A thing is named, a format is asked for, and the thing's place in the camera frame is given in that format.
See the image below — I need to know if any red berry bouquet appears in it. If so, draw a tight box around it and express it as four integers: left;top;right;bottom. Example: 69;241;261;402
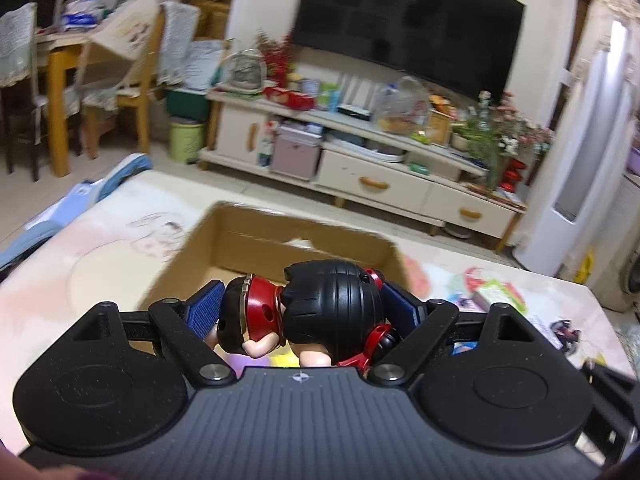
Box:
255;29;293;88

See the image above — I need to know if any dark chair with cover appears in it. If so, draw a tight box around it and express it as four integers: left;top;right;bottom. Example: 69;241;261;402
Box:
1;2;47;182

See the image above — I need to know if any framed picture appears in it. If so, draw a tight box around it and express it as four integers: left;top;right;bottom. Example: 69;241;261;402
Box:
427;108;452;146

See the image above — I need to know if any green trash bin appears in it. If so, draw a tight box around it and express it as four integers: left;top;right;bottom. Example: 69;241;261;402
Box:
169;117;205;164

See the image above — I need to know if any white tv cabinet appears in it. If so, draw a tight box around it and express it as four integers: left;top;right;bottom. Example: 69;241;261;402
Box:
198;90;526;248

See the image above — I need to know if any black television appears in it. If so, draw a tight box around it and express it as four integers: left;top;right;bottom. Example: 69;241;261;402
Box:
292;0;525;98

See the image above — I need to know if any plastic bag with snacks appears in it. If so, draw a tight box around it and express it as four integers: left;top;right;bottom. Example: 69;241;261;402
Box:
371;76;430;136

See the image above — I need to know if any cardboard box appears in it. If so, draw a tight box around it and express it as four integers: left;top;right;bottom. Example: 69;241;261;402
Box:
149;203;408;323

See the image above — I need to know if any wooden chair with cover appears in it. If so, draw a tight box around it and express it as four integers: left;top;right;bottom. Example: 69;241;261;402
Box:
75;0;177;159

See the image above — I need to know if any red gift box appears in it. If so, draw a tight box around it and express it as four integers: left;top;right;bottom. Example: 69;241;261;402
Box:
264;86;314;112

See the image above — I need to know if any red vase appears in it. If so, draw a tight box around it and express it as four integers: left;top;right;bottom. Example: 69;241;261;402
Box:
499;158;527;193

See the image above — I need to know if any potted flower plant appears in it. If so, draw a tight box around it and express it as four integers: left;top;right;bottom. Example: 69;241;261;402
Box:
452;90;554;191

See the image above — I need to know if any black haired doll figure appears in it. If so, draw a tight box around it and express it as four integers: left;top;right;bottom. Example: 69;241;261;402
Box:
204;260;400;372

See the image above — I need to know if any person left hand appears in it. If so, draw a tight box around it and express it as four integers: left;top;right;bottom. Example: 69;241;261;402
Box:
0;444;115;480

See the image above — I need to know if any yellow detergent bottle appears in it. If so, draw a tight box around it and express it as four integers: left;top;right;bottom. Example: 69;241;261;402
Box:
574;246;596;285

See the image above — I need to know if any yellow pink water gun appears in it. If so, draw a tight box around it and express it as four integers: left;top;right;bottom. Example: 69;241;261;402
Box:
219;348;299;377

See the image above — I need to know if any wooden dining table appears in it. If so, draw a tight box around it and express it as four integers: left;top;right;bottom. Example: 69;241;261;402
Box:
36;32;88;178

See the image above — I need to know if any white tower air conditioner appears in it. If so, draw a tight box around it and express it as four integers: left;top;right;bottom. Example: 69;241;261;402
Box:
513;20;634;276

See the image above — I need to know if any small pink blue box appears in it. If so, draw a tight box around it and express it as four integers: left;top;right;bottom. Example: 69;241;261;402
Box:
527;314;582;356

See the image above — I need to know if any green medicine box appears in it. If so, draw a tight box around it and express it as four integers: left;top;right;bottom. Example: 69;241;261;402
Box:
472;280;527;314

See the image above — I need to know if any pink storage case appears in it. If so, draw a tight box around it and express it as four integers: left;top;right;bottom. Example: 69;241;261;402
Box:
270;124;322;181

